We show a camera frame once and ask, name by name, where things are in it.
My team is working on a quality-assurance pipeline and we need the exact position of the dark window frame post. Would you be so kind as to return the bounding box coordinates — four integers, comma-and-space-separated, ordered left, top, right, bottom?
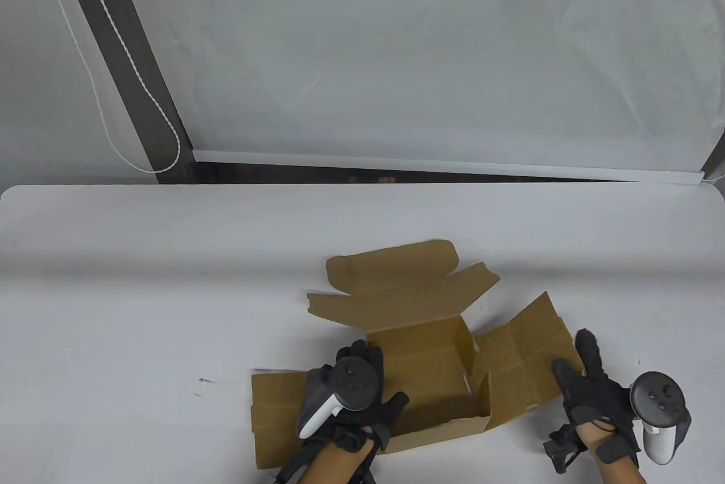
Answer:
51, 0, 196, 185

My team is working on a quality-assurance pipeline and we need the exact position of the white and black controller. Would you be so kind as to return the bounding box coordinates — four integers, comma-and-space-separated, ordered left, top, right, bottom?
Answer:
630, 372, 692, 466
297, 356, 381, 440

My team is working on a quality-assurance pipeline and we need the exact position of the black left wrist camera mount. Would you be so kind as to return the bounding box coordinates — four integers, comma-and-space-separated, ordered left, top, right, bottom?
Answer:
272, 427, 379, 484

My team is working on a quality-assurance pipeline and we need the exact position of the person's left forearm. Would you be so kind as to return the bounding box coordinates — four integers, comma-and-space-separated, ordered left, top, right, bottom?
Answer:
300, 439, 369, 484

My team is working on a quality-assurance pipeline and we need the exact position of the narrow white roller blind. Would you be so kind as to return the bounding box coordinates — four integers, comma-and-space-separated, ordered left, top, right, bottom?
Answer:
0, 0, 159, 185

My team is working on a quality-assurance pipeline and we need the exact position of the person's right forearm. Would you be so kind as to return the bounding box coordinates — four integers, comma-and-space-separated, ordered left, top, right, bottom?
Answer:
575, 422, 646, 484

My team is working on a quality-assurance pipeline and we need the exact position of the person's left hand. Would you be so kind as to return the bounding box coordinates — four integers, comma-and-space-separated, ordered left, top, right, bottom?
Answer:
297, 339, 410, 453

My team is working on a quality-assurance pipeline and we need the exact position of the wide white roller blind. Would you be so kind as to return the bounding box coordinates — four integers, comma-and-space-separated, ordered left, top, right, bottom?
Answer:
113, 0, 725, 188

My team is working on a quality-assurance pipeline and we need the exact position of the white and black right controller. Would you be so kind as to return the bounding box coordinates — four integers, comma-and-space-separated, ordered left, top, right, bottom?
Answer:
630, 372, 692, 466

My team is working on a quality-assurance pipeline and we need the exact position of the white blind pull cord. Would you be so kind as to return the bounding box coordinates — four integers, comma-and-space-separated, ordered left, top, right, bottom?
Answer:
34, 0, 182, 174

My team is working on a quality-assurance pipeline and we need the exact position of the dark window frame edge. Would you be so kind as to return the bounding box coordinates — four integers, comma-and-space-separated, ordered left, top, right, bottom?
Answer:
701, 127, 725, 184

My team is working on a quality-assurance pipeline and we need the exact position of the person's right hand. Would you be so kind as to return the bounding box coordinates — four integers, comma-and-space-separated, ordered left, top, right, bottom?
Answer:
551, 329, 643, 465

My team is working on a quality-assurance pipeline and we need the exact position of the white and black left controller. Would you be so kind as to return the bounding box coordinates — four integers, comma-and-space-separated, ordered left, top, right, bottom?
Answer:
297, 356, 381, 440

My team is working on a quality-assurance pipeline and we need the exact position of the brown cardboard mailer box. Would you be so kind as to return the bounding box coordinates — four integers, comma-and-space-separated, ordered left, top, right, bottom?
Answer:
250, 240, 585, 470

